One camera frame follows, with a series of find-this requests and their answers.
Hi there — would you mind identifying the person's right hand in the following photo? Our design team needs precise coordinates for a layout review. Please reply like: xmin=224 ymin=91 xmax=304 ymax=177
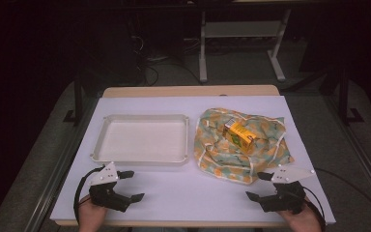
xmin=278 ymin=201 xmax=323 ymax=232

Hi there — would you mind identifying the black metal stand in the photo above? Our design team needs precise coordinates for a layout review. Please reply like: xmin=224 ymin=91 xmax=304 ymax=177
xmin=337 ymin=66 xmax=365 ymax=126

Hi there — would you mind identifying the orange and green patterned cloth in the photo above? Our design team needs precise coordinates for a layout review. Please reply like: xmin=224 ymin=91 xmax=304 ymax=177
xmin=193 ymin=107 xmax=295 ymax=186

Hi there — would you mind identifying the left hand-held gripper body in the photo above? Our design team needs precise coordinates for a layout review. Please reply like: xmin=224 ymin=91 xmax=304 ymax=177
xmin=89 ymin=161 xmax=133 ymax=213

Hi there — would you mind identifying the white metal desk frame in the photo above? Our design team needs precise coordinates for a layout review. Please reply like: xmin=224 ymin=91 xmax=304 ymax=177
xmin=198 ymin=9 xmax=293 ymax=83

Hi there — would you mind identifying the white plastic tray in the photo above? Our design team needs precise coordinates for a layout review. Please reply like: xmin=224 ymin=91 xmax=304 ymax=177
xmin=90 ymin=113 xmax=190 ymax=167

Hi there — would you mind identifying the thin black cable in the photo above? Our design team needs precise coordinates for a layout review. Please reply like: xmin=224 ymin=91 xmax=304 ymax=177
xmin=314 ymin=167 xmax=371 ymax=215

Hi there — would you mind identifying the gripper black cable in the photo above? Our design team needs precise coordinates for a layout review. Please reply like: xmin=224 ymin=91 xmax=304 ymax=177
xmin=301 ymin=186 xmax=327 ymax=232
xmin=73 ymin=165 xmax=106 ymax=225

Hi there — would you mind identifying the white table mat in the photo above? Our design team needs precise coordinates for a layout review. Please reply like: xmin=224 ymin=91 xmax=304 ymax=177
xmin=49 ymin=95 xmax=336 ymax=225

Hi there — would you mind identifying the bundle of floor cables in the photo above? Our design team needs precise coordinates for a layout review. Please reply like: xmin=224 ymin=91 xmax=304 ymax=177
xmin=129 ymin=34 xmax=204 ymax=87

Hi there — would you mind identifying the person's left hand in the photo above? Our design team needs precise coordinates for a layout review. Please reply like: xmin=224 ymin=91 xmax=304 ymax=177
xmin=77 ymin=194 xmax=109 ymax=232

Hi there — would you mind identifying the orange yellow snack packet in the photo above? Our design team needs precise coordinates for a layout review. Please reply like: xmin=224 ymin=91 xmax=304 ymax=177
xmin=222 ymin=117 xmax=258 ymax=154

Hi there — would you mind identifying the aluminium rail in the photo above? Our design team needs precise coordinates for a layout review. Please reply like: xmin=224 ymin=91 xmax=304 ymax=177
xmin=322 ymin=95 xmax=371 ymax=221
xmin=23 ymin=96 xmax=101 ymax=232

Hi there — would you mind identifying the wooden table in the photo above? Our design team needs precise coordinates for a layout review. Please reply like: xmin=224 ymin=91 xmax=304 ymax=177
xmin=54 ymin=84 xmax=328 ymax=228

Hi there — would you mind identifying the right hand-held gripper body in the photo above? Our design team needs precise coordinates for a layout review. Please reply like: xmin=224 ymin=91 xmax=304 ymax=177
xmin=260 ymin=164 xmax=317 ymax=216

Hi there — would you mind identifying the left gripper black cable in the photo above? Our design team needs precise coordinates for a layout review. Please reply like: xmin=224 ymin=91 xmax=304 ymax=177
xmin=73 ymin=165 xmax=106 ymax=225

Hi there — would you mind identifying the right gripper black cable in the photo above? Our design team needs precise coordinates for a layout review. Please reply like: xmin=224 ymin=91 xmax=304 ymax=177
xmin=301 ymin=186 xmax=327 ymax=232

